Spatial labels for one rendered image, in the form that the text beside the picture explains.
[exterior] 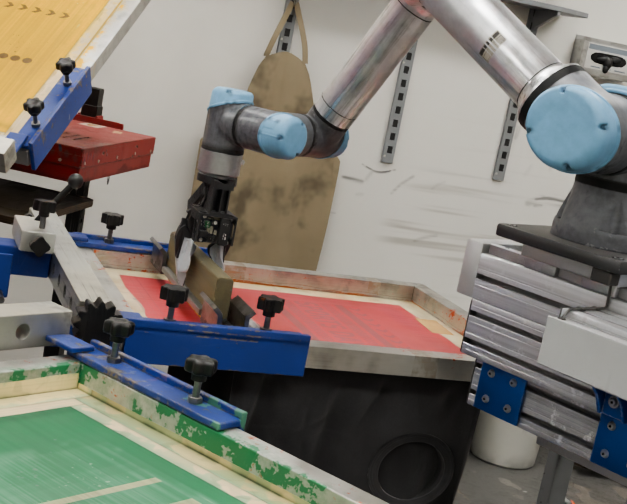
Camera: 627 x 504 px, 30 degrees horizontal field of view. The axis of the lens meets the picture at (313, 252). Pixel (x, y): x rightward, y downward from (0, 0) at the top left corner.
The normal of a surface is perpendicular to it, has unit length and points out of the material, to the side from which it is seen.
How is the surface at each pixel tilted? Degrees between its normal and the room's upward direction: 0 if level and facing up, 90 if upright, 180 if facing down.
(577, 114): 94
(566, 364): 90
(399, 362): 90
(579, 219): 72
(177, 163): 90
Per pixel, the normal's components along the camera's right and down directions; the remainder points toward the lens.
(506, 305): -0.73, -0.02
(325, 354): 0.33, 0.23
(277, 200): -0.09, 0.15
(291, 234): 0.77, 0.26
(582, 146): -0.55, 0.11
